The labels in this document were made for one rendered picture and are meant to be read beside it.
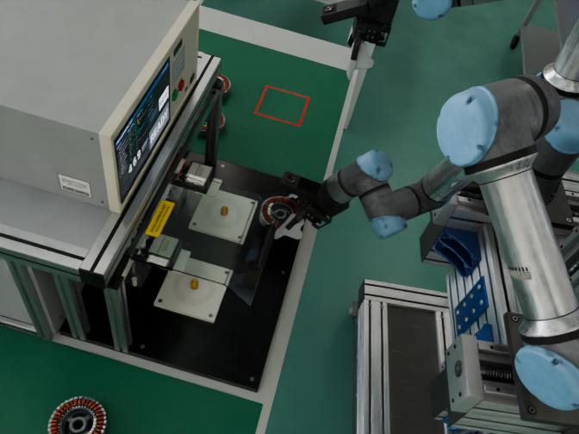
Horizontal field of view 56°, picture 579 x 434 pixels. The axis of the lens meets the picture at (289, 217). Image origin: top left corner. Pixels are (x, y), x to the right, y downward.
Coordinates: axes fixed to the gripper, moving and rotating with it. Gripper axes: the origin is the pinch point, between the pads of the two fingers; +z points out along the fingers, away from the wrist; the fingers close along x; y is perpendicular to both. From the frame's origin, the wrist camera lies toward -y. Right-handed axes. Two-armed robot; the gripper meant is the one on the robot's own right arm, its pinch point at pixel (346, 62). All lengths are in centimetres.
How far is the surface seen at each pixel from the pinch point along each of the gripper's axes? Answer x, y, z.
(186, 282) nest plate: -49, -30, 37
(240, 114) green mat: 19, -26, 40
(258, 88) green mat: 33, -22, 40
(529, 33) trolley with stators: 209, 140, 97
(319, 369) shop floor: -32, 18, 115
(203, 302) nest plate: -54, -25, 37
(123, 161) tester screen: -53, -41, -7
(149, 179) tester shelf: -47, -39, 4
